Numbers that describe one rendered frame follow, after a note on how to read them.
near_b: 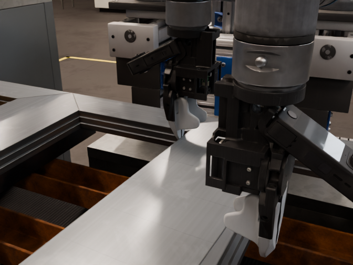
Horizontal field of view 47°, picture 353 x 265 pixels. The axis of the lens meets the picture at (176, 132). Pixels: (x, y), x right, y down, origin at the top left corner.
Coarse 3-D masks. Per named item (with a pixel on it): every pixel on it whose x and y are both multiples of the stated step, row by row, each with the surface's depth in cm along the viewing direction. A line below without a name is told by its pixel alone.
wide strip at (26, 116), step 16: (48, 96) 99; (64, 96) 99; (0, 112) 90; (16, 112) 90; (32, 112) 90; (48, 112) 90; (64, 112) 90; (0, 128) 81; (16, 128) 81; (32, 128) 81; (0, 144) 75
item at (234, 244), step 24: (0, 96) 100; (72, 120) 88; (96, 120) 89; (120, 120) 87; (24, 144) 77; (48, 144) 82; (168, 144) 82; (0, 168) 71; (240, 240) 52; (216, 264) 47
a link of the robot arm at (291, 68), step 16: (240, 48) 38; (256, 48) 36; (272, 48) 36; (288, 48) 36; (304, 48) 36; (240, 64) 38; (256, 64) 36; (272, 64) 36; (288, 64) 36; (304, 64) 37; (240, 80) 39; (256, 80) 37; (272, 80) 37; (288, 80) 37; (304, 80) 38
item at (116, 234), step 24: (96, 216) 55; (120, 216) 55; (72, 240) 50; (96, 240) 50; (120, 240) 50; (144, 240) 50; (168, 240) 50; (192, 240) 50; (144, 264) 46; (168, 264) 46; (192, 264) 46
